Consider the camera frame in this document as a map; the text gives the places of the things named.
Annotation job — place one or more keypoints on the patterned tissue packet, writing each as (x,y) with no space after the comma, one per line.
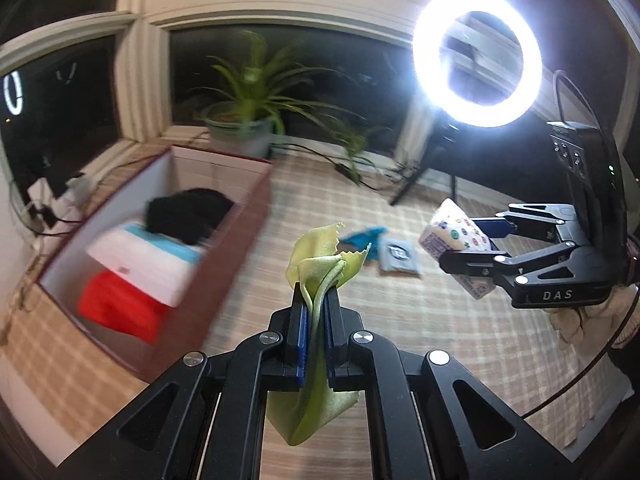
(450,225)

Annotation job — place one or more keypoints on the plaid beige blanket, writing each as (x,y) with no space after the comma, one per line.
(450,340)

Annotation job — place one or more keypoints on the small spider plant offshoot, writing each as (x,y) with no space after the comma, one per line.
(355,147)

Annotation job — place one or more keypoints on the black tripod stand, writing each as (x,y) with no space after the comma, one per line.
(425,160)

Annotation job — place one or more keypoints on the white window frame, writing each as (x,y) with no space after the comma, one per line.
(150,60)

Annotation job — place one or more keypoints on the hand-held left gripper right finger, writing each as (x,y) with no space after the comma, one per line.
(327,330)

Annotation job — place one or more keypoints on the dark red storage box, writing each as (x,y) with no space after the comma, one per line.
(220,280)

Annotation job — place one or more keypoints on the white power strip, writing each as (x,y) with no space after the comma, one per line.
(75,190)

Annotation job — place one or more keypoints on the small grey wipe packet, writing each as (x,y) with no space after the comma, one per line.
(400,255)

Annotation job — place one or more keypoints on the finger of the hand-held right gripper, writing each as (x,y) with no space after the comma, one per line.
(465,262)
(500,227)

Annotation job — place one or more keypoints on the yellow-green cloth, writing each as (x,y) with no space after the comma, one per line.
(312,270)

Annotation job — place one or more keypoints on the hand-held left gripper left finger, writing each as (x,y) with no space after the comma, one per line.
(300,330)

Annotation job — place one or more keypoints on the red cloth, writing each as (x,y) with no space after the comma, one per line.
(120,310)

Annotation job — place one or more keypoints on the black fuzzy glove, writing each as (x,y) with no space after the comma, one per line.
(190,215)

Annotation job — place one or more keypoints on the white face mask package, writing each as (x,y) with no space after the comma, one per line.
(150,265)

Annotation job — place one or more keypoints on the blue cloth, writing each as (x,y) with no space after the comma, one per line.
(367,237)

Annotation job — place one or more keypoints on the potted spider plant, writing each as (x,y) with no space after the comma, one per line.
(240,135)

